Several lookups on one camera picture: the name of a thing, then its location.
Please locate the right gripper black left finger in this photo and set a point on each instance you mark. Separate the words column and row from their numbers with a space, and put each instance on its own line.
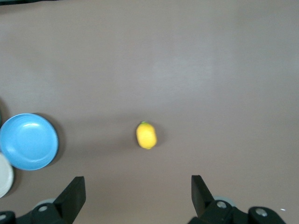
column 70, row 200

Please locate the yellow lemon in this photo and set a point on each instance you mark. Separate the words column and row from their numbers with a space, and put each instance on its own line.
column 146, row 135

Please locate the beige plate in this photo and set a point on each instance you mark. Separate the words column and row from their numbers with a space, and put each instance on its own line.
column 5, row 175

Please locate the brown table cover sheet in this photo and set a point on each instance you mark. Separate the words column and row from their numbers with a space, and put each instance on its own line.
column 187, row 70

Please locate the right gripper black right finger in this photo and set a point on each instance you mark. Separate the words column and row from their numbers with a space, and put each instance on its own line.
column 203, row 200

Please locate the blue plate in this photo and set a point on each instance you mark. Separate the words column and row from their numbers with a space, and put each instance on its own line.
column 28, row 142

